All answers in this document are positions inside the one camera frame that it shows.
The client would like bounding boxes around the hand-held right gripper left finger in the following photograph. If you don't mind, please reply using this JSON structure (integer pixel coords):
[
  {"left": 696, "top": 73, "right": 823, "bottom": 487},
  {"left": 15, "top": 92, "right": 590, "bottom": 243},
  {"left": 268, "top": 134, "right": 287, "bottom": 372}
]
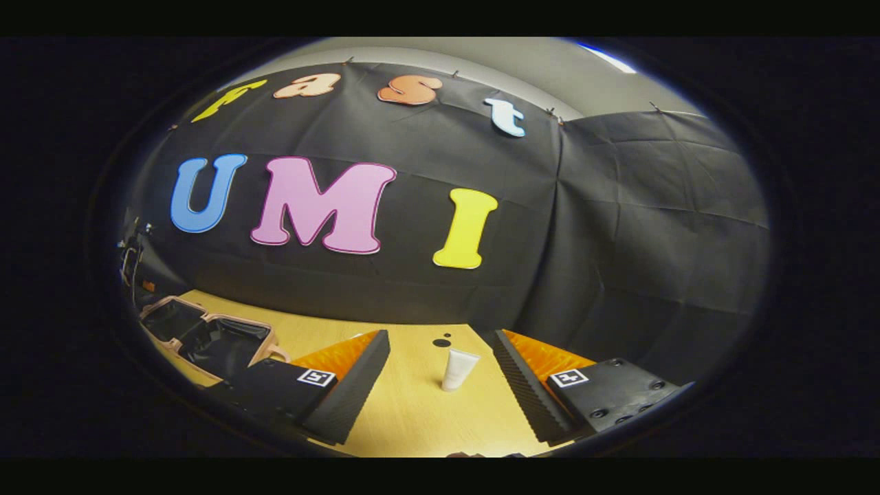
[{"left": 203, "top": 329, "right": 391, "bottom": 446}]

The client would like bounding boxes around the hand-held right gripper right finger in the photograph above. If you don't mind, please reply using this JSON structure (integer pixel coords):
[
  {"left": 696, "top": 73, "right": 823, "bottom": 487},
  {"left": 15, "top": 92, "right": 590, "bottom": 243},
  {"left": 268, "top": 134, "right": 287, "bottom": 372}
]
[{"left": 489, "top": 329, "right": 695, "bottom": 444}]

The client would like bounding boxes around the white skin care tube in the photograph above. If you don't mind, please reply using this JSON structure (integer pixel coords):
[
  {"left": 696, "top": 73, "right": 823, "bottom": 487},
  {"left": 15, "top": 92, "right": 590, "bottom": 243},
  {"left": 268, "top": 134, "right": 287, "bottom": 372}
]
[{"left": 441, "top": 348, "right": 481, "bottom": 392}]

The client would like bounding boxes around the pink suitcase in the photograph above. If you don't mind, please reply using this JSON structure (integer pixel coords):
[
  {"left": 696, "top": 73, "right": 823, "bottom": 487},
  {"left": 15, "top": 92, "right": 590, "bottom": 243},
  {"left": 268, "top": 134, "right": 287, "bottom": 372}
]
[{"left": 139, "top": 296, "right": 291, "bottom": 382}]

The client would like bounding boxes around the black backdrop cloth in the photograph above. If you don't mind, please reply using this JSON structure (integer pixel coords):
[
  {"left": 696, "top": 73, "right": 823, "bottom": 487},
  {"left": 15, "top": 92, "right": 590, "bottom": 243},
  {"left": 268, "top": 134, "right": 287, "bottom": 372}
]
[{"left": 120, "top": 62, "right": 771, "bottom": 386}]

